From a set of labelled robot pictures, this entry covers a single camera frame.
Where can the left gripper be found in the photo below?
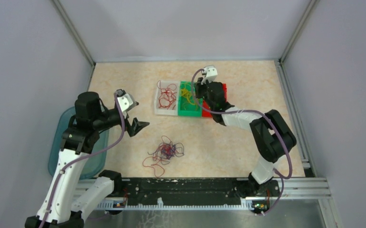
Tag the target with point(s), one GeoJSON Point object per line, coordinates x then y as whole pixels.
{"type": "Point", "coordinates": [136, 127]}

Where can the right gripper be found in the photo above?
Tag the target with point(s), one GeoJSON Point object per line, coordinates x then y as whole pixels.
{"type": "Point", "coordinates": [199, 86]}

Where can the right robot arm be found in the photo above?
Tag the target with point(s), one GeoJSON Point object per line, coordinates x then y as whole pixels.
{"type": "Point", "coordinates": [272, 135]}

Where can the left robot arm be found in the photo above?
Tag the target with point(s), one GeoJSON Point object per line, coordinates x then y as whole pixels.
{"type": "Point", "coordinates": [60, 209]}

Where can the red plastic bin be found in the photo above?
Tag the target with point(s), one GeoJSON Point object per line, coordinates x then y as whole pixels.
{"type": "Point", "coordinates": [220, 104]}

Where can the green plastic bin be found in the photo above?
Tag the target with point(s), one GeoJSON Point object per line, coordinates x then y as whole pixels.
{"type": "Point", "coordinates": [186, 104]}

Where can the white plastic bin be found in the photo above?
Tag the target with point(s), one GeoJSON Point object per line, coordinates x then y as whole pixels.
{"type": "Point", "coordinates": [166, 97]}

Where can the teal plastic basin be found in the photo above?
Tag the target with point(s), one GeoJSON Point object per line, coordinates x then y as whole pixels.
{"type": "Point", "coordinates": [94, 165]}

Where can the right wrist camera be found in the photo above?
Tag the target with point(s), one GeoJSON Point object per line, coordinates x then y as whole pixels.
{"type": "Point", "coordinates": [209, 74]}

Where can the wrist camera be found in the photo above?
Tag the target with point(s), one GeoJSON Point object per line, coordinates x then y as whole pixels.
{"type": "Point", "coordinates": [125, 101]}
{"type": "Point", "coordinates": [209, 74]}

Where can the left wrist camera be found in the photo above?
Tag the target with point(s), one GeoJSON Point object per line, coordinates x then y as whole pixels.
{"type": "Point", "coordinates": [125, 101]}

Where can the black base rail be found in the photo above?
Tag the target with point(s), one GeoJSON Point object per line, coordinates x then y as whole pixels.
{"type": "Point", "coordinates": [192, 191]}

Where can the aluminium frame rail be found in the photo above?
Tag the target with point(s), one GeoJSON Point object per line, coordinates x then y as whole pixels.
{"type": "Point", "coordinates": [292, 189]}

